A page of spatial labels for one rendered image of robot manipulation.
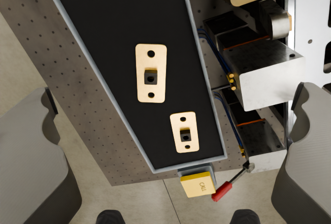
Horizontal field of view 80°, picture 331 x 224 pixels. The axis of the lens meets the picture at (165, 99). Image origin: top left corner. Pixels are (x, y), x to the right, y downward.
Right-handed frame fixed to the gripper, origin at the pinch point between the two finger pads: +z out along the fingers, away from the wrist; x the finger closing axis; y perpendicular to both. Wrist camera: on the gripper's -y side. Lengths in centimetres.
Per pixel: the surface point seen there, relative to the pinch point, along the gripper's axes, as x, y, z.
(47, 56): -46, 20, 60
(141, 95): -4.2, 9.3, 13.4
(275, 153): 25.3, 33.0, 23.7
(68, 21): -11.4, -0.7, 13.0
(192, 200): 25, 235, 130
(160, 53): -1.2, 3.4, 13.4
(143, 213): -39, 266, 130
